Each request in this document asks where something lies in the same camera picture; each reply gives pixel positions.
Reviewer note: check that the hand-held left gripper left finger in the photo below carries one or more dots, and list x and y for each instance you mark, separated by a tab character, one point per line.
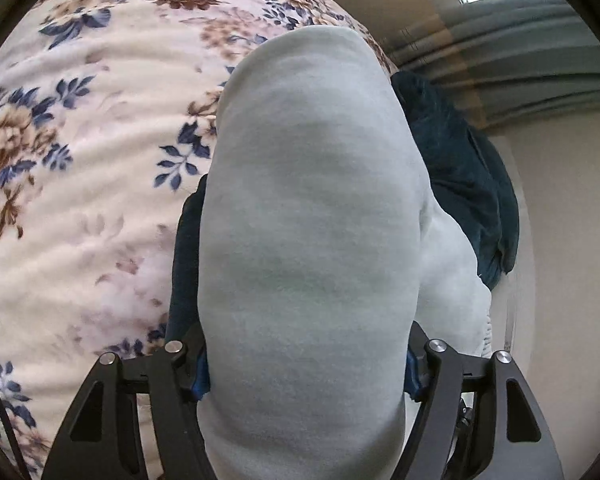
197	385

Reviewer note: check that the light mint pants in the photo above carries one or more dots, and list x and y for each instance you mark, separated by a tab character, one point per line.
305	235

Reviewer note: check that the dark folded clothes stack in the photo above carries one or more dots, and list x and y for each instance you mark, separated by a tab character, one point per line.
455	160

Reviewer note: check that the grey-green curtain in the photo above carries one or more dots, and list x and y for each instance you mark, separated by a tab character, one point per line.
505	55

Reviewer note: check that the floral blanket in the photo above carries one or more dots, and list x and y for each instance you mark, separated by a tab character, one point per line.
80	210

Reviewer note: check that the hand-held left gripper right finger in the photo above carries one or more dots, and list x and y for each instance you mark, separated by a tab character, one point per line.
412	380

